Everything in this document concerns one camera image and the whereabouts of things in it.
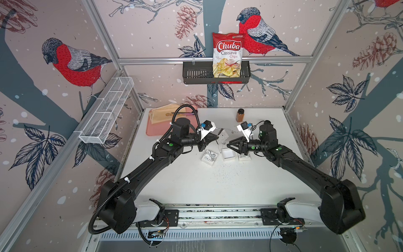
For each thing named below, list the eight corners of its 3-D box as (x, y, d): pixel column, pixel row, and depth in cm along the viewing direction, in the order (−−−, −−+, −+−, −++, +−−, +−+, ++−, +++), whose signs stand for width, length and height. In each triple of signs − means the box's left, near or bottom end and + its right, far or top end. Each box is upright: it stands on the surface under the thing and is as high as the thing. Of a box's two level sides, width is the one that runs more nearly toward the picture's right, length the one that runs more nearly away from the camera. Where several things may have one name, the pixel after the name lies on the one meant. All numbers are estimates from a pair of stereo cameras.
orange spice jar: (236, 122, 115) (238, 112, 107) (235, 118, 118) (237, 108, 110) (242, 122, 115) (244, 112, 107) (241, 118, 118) (243, 108, 110)
